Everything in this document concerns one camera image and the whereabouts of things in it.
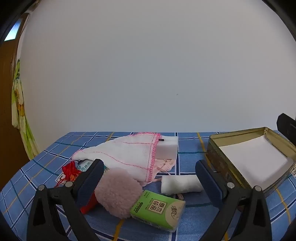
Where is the green tissue pack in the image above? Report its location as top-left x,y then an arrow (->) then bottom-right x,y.
129,190 -> 186,232

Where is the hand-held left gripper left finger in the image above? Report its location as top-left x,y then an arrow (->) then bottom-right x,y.
26,159 -> 105,241

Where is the white paper liner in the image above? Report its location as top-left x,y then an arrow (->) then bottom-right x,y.
218,136 -> 294,188

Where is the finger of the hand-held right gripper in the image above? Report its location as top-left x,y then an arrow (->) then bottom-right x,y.
277,113 -> 296,149

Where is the wooden door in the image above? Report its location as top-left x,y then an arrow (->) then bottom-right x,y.
0,13 -> 30,190

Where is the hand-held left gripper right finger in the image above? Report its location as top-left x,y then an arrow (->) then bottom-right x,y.
195,159 -> 272,241

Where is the white sponge with black strip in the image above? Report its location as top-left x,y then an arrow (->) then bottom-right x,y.
155,136 -> 179,160

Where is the white cloth with pink trim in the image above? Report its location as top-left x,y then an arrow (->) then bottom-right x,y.
71,132 -> 162,182

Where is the gold tin box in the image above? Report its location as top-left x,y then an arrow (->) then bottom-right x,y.
206,127 -> 296,198

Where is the white gauze roll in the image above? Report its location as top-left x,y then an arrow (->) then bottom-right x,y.
161,175 -> 203,194

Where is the green printed wall poster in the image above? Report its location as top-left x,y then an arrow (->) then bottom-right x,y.
11,59 -> 40,160

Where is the cotton swab pack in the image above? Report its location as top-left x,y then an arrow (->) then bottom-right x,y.
77,159 -> 109,173

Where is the transom window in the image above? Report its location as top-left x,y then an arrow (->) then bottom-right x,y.
4,20 -> 23,42

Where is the white printed sheet label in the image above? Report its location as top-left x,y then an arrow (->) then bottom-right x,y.
55,171 -> 70,187

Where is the blue plaid bedsheet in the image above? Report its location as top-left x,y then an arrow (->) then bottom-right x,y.
0,132 -> 296,241

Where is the pale pink fabric garment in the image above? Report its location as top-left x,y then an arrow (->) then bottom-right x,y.
139,159 -> 184,200

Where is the pink fluffy puff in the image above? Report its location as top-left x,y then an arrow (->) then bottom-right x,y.
94,168 -> 144,219

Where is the red tassel knot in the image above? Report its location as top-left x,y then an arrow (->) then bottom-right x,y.
54,161 -> 82,188

